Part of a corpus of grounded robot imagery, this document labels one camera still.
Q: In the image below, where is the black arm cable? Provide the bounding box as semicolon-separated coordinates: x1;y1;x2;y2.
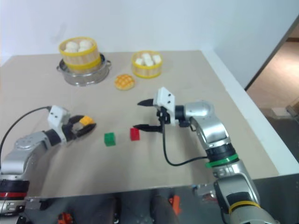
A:
162;120;209;167
0;106;51;164

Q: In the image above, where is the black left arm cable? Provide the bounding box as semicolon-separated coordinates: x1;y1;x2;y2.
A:
0;106;51;164

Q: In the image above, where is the small bamboo steamer basket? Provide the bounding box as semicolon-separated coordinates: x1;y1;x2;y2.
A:
131;50;164;79

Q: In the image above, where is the yellow toy cube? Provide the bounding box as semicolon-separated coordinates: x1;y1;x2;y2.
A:
79;115;94;127

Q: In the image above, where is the red toy cube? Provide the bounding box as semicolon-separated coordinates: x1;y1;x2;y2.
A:
129;127;141;141

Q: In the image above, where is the orange plastic part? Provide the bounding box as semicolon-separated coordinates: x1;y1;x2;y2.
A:
171;195;182;216
57;211;73;224

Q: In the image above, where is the green toy cube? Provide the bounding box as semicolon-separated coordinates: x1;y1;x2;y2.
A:
104;132;117;147

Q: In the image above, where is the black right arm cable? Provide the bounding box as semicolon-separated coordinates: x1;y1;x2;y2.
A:
162;120;209;167

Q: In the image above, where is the grey floor object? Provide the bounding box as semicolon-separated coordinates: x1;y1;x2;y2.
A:
270;97;299;118

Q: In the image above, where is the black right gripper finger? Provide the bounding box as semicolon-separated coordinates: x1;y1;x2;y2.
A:
137;98;155;108
133;124;163;133

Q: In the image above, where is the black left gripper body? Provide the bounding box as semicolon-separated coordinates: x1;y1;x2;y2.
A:
64;120;79;142

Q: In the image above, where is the large bamboo steamer basket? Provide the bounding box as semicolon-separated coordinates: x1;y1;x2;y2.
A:
58;36;102;73

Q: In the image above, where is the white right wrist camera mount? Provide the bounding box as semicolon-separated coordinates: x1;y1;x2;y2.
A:
153;87;177;127

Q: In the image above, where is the metal steamer pot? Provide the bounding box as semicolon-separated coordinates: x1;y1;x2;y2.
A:
56;53;113;87

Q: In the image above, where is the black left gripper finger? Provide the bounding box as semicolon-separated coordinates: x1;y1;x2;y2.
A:
77;123;97;138
69;114;86;126

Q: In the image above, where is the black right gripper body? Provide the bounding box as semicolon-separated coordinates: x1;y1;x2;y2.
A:
155;105;171;134

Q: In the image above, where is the golden pineapple bun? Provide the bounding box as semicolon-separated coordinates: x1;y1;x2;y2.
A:
114;74;136;91

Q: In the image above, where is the metal table frame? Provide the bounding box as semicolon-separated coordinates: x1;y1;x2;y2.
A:
23;174;299;224

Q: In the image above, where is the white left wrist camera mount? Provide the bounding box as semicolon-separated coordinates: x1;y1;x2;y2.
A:
47;105;71;142

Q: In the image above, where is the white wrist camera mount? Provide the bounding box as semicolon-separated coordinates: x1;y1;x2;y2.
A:
47;105;71;142
153;87;177;127

